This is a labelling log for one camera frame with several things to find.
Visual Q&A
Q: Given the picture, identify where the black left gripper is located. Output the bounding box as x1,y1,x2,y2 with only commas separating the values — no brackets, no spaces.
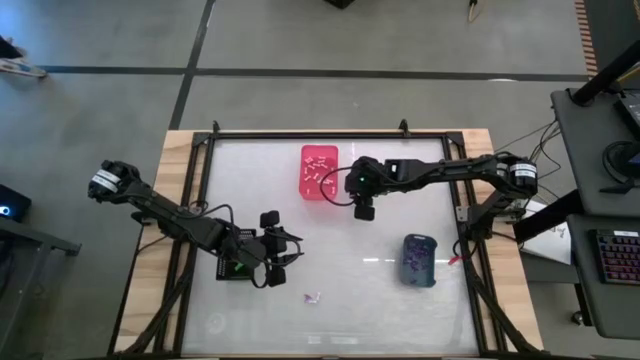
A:
237,227,305,287

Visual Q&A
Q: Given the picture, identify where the pink plastic bin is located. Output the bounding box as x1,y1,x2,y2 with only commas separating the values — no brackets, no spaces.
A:
298,144,340,203

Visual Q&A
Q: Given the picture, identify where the black slotted plastic basket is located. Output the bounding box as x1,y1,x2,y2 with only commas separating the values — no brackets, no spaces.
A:
215,228,259,283

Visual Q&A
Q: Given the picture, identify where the teal plastic bin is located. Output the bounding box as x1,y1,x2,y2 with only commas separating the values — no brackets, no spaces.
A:
401,233,439,289

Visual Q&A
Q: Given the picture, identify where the white paper sheet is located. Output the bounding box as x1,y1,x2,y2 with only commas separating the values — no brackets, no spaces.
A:
519,199,573,266

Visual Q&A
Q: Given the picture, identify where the grey desk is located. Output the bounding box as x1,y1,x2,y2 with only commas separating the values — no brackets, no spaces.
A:
566,213,640,341
549,87,640,217

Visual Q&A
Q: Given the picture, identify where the black metal pole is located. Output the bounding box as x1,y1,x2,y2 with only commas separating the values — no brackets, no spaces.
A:
569,37,640,107

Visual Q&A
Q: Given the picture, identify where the dark grey side table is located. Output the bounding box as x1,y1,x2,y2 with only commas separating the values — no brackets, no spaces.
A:
0,217,83,360

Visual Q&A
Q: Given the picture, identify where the backlit black keyboard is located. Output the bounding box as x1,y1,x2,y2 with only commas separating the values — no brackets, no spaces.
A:
594,228,640,286

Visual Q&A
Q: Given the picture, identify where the black device with blue light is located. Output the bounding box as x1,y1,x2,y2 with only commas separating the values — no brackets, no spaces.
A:
0,183,32,224

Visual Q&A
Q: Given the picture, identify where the person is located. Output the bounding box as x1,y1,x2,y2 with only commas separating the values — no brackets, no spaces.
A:
0,34,49,80

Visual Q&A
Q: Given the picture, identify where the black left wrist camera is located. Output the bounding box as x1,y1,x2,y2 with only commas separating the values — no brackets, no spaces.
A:
259,209,281,230

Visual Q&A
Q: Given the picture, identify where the black right camera cable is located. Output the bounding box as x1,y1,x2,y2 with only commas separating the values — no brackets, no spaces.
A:
318,166,357,207

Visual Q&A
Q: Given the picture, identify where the black camera cable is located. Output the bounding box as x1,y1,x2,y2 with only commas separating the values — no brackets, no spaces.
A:
318,166,357,207
192,199,304,290

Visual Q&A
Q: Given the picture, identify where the black left camera cable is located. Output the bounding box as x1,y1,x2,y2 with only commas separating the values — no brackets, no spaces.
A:
192,199,304,290

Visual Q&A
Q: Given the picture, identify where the black cable bundle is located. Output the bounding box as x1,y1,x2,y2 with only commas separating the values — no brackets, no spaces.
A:
494,119,564,201

